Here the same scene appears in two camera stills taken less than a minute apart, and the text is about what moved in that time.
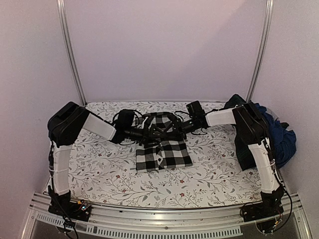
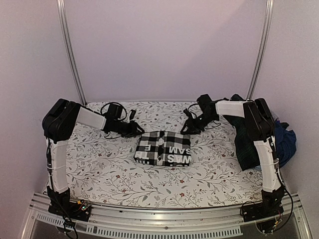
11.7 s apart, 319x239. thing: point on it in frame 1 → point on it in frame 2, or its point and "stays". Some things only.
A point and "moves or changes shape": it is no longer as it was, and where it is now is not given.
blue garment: (282, 141) stays
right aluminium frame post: (262, 48) stays
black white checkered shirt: (166, 154) moves or changes shape
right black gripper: (181, 134) → (192, 127)
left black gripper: (150, 136) → (133, 130)
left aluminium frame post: (62, 9) stays
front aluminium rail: (226, 222) stays
